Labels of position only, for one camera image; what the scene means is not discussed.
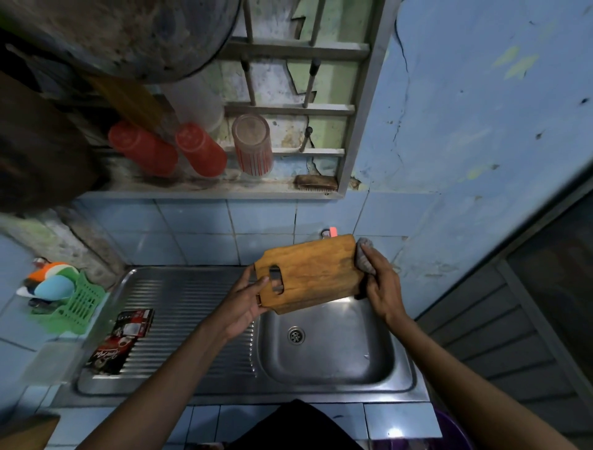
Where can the person's left hand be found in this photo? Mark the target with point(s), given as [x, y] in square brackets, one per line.
[241, 306]

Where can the person's right hand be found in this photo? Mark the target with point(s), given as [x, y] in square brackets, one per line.
[384, 292]

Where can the checked dishcloth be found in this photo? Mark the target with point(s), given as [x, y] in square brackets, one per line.
[363, 259]

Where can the small wooden cutting board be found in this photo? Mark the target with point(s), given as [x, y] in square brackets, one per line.
[315, 271]

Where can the red black sachet pack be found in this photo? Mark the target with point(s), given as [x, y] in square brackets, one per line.
[118, 343]

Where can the knives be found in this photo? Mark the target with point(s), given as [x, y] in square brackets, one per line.
[44, 306]

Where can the person's left forearm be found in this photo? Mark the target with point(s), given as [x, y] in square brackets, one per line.
[157, 394]

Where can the person's right forearm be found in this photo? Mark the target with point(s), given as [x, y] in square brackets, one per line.
[477, 394]

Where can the person's black clothing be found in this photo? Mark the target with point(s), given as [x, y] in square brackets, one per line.
[296, 429]

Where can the stainless steel sink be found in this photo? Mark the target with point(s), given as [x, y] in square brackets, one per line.
[333, 352]

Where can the wooden scrub brush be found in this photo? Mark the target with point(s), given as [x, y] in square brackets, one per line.
[316, 182]

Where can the grey slatted wooden door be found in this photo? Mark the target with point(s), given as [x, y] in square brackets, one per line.
[500, 352]

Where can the purple plastic basket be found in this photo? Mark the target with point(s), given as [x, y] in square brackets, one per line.
[454, 433]

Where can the red striped drinking glass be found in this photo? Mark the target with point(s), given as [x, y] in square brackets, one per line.
[252, 148]

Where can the red plastic cup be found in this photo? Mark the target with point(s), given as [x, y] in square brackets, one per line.
[201, 150]
[143, 149]

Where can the green plastic basket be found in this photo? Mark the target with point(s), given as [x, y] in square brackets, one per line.
[79, 308]

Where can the green plastic scoop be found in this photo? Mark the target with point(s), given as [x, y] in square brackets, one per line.
[70, 276]

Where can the white plastic scoop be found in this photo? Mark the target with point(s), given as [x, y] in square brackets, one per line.
[58, 268]

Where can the light blue plastic scoop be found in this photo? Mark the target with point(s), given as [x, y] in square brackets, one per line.
[54, 288]

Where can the orange plastic utensil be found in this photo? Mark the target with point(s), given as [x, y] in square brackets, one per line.
[44, 272]

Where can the clear plastic container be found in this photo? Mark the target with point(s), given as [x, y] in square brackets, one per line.
[48, 364]

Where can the white plastic cup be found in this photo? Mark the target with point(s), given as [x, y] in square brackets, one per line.
[194, 104]

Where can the yellow plastic cup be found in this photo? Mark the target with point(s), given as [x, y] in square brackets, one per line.
[125, 102]

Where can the large dark brown wok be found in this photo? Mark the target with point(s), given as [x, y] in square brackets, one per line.
[41, 153]

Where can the dark round hanging pan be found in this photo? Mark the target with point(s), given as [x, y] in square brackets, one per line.
[116, 37]

